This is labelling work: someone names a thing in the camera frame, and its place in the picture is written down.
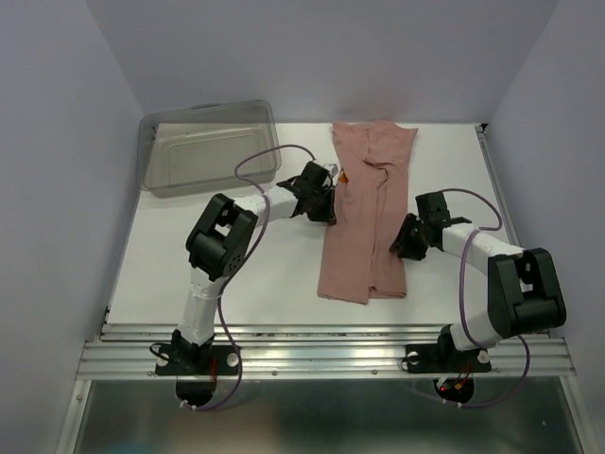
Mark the clear plastic bin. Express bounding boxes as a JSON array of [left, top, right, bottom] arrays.
[[137, 100, 282, 198]]

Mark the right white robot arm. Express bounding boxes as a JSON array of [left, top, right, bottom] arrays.
[[389, 190, 567, 374]]

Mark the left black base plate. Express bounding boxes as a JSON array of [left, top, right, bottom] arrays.
[[149, 342, 239, 376]]

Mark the pink t shirt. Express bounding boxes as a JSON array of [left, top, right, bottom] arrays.
[[317, 120, 418, 305]]

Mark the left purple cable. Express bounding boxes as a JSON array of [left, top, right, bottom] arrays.
[[179, 143, 319, 411]]

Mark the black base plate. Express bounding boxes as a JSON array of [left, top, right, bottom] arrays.
[[149, 342, 239, 376], [401, 343, 492, 376]]

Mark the aluminium rail frame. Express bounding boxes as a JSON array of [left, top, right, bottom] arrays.
[[75, 123, 579, 379]]

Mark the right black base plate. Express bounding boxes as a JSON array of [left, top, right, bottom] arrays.
[[401, 343, 492, 376]]

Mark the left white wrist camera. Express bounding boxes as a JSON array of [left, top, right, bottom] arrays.
[[322, 163, 339, 179]]

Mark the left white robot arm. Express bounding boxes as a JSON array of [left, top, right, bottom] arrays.
[[158, 160, 338, 373]]

